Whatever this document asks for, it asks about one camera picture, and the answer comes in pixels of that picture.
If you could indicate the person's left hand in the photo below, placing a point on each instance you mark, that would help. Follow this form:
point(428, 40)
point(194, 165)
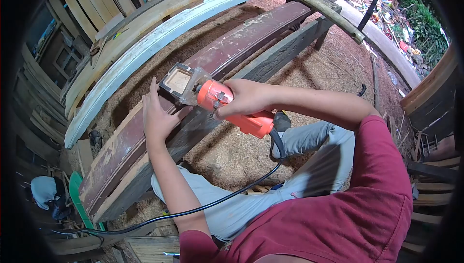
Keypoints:
point(156, 118)

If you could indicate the person's right hand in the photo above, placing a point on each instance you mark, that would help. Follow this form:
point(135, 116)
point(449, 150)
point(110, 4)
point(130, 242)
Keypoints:
point(252, 96)

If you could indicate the person's left thumb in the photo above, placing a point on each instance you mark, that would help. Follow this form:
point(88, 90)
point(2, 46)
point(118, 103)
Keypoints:
point(182, 113)

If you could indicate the person's right thumb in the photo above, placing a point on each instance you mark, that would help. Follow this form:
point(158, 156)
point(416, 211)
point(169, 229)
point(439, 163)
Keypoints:
point(226, 111)

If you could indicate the person's right fingers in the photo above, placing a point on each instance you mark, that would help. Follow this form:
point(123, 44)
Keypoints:
point(237, 83)

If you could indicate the person's left fingers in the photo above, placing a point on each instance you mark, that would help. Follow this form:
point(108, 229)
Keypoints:
point(152, 94)

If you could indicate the orange trim router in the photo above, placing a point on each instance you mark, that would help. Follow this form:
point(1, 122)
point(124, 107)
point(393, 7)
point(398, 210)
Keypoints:
point(253, 123)

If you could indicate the dark red wooden plank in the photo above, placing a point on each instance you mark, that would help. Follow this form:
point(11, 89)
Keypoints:
point(235, 42)

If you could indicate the white painted plank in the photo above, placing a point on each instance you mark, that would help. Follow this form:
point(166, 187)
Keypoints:
point(145, 49)

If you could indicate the grey weathered wooden beam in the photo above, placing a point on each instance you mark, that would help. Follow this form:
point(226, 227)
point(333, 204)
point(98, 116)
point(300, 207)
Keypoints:
point(275, 56)

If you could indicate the pale bare wooden plank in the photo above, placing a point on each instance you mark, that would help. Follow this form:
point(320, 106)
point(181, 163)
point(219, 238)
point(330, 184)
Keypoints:
point(145, 22)

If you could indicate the person's legs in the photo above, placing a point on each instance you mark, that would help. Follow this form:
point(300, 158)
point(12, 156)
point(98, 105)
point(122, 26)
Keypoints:
point(217, 205)

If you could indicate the stack of leaning wooden planks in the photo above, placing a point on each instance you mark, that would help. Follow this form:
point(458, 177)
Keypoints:
point(87, 2)

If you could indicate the pile of old wooden boards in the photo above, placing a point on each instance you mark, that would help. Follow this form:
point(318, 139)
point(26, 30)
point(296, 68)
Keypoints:
point(40, 111)

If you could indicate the greenish split bamboo pole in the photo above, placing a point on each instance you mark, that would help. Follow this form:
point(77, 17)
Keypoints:
point(319, 4)

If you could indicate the grey and black bundle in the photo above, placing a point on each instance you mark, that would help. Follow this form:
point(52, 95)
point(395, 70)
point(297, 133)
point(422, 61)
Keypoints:
point(43, 190)

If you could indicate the person's body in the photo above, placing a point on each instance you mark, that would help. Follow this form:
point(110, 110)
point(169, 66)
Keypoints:
point(326, 219)

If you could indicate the concrete curb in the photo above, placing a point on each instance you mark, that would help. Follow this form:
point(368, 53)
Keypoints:
point(380, 42)

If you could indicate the black metal pole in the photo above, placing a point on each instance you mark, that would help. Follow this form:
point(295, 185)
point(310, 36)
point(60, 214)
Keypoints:
point(373, 2)

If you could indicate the pile of rubbish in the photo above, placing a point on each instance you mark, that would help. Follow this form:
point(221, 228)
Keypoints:
point(406, 16)

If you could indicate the stack of wooden chair frames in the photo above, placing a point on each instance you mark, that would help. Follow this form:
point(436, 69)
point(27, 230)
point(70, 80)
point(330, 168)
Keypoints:
point(433, 190)

